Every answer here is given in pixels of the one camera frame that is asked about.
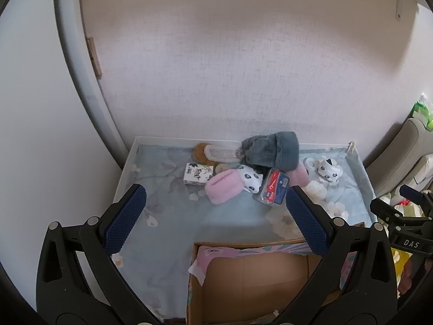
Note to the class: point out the white patterned tissue pack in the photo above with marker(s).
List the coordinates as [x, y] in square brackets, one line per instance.
[198, 174]

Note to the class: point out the gray plush slipper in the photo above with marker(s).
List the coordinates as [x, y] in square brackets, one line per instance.
[274, 152]

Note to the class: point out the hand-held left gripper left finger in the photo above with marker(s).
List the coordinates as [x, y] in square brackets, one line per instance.
[127, 220]

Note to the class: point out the beige cushion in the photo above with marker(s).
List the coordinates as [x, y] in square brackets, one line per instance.
[423, 169]

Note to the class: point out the blue floral tablecloth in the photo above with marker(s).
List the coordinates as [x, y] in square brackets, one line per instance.
[169, 210]

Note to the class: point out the small white round object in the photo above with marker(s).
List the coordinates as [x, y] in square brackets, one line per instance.
[308, 162]

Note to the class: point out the white spotted sock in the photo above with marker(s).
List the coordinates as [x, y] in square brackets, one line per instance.
[326, 169]
[248, 177]

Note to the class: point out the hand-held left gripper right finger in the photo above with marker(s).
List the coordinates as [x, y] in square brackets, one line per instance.
[306, 223]

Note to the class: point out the wooden block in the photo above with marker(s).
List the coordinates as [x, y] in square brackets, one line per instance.
[94, 57]

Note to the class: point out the pink plush slipper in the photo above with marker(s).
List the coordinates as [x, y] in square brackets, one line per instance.
[223, 186]
[299, 175]

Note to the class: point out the green wipes pack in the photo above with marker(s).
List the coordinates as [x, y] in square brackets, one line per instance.
[423, 111]

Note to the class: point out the white desktop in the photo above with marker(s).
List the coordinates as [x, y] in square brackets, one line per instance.
[152, 140]

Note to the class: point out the gray door frame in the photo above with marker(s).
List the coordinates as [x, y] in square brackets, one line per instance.
[74, 74]

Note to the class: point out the beige sofa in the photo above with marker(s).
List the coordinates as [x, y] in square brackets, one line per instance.
[399, 152]

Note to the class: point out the clear plastic bottle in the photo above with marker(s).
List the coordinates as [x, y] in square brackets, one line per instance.
[225, 154]

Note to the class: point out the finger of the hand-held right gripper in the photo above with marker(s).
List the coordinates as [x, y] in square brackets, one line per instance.
[385, 211]
[417, 198]

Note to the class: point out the clear floss pick box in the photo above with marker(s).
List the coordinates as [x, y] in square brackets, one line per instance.
[274, 186]

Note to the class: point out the round wooden lid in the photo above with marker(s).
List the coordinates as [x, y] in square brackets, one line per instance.
[221, 168]

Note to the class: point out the white wall bracket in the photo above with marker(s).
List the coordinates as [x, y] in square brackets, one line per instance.
[399, 3]

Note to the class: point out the cardboard box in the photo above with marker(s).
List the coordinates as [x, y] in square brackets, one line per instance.
[253, 277]

